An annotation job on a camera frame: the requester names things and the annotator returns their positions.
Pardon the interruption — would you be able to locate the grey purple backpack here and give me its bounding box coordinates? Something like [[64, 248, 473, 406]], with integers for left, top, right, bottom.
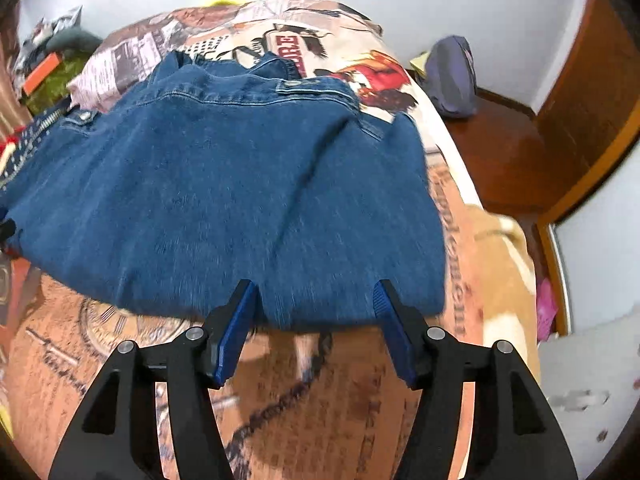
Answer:
[[425, 35, 478, 120]]

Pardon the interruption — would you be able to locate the blue denim jacket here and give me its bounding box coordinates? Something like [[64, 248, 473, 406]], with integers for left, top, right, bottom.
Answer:
[[0, 50, 448, 333]]

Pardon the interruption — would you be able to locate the wardrobe with white sliding door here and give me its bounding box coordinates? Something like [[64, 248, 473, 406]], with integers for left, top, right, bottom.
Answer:
[[532, 125, 640, 341]]

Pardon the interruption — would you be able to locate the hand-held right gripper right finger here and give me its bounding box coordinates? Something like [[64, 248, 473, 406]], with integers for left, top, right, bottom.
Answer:
[[372, 279, 581, 480]]

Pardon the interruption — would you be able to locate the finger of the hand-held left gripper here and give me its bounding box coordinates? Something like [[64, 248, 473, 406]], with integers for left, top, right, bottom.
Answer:
[[0, 220, 18, 256]]

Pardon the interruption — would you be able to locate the printed bedspread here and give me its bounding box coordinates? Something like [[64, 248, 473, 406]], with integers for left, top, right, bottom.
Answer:
[[0, 0, 543, 480]]

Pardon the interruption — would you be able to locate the white suitcase with stickers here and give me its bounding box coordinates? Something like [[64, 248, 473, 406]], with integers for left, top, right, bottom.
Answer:
[[537, 310, 640, 466]]

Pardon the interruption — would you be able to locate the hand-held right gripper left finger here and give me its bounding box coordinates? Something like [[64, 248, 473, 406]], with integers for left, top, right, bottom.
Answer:
[[47, 279, 261, 480]]

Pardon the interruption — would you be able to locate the tan cream blanket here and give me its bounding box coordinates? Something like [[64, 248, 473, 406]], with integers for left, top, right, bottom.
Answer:
[[470, 210, 543, 383]]

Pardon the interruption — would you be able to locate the green patterned cloth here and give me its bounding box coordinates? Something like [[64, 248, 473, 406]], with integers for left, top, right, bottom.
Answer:
[[25, 55, 92, 116]]

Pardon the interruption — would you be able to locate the grey plush cloth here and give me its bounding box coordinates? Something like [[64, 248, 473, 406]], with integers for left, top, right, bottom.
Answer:
[[45, 27, 103, 54]]

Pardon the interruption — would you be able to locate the orange box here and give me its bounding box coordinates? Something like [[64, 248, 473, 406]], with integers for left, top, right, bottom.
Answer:
[[22, 52, 63, 95]]

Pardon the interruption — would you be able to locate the dark polka dot garment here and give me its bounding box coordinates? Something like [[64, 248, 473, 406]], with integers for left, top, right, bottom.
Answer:
[[0, 105, 72, 188]]

